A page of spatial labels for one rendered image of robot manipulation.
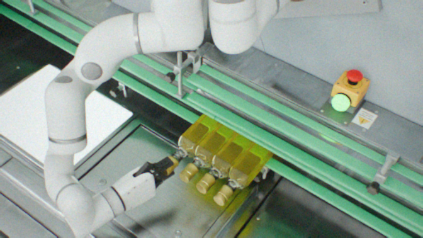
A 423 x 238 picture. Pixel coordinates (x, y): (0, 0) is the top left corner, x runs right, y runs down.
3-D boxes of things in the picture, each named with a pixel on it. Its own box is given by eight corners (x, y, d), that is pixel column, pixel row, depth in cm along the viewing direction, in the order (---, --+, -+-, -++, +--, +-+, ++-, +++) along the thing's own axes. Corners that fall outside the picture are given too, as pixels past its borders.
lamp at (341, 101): (333, 101, 129) (327, 108, 128) (337, 89, 126) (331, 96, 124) (349, 109, 128) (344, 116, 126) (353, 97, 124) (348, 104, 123)
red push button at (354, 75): (341, 84, 126) (344, 74, 124) (348, 75, 128) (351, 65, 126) (355, 90, 125) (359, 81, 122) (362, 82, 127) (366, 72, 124)
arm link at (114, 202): (117, 226, 128) (126, 220, 129) (112, 207, 122) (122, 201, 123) (102, 206, 132) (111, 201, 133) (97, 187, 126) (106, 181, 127)
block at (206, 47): (204, 63, 154) (191, 76, 150) (205, 39, 147) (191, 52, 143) (213, 68, 153) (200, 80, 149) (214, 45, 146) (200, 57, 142)
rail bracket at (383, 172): (384, 153, 122) (361, 189, 115) (394, 134, 117) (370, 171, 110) (401, 161, 121) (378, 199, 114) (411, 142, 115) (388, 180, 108)
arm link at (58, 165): (93, 135, 112) (97, 214, 120) (70, 116, 121) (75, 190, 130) (56, 143, 107) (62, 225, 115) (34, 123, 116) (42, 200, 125)
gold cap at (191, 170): (188, 168, 137) (178, 179, 134) (188, 160, 134) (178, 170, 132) (198, 174, 135) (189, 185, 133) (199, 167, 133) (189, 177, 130)
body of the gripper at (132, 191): (123, 221, 129) (159, 198, 134) (118, 199, 122) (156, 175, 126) (108, 202, 133) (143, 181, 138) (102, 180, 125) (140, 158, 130)
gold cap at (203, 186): (205, 178, 134) (195, 189, 132) (205, 170, 132) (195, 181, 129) (215, 185, 133) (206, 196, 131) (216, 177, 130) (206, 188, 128)
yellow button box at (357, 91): (340, 87, 135) (327, 102, 131) (347, 66, 129) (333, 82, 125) (364, 98, 132) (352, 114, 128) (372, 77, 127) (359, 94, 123)
